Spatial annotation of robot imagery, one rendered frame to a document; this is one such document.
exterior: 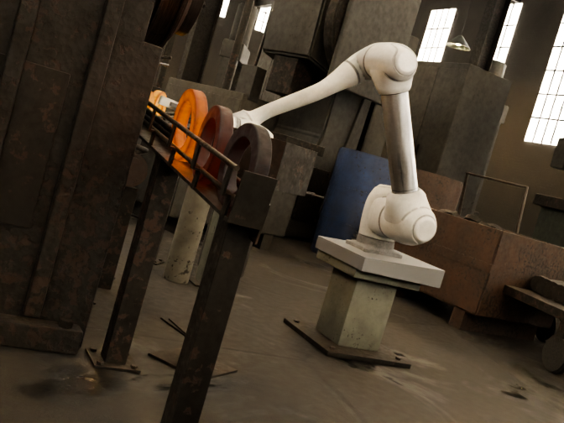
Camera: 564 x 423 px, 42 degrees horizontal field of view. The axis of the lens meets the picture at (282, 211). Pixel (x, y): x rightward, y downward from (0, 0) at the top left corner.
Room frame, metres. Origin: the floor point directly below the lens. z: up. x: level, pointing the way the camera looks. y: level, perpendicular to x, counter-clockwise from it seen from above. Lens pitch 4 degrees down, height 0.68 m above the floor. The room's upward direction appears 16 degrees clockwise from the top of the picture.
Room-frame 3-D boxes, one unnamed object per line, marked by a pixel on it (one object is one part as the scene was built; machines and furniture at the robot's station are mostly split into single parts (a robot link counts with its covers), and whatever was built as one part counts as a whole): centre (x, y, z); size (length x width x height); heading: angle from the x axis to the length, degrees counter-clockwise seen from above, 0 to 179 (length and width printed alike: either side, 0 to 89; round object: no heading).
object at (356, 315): (3.02, -0.40, 0.15); 0.40 x 0.40 x 0.31; 27
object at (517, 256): (4.74, -1.26, 0.33); 0.93 x 0.73 x 0.66; 34
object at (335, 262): (3.02, -0.40, 0.33); 0.32 x 0.32 x 0.04; 27
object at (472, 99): (7.54, -1.34, 1.00); 0.80 x 0.63 x 2.00; 32
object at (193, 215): (3.32, 0.38, 0.26); 0.12 x 0.12 x 0.52
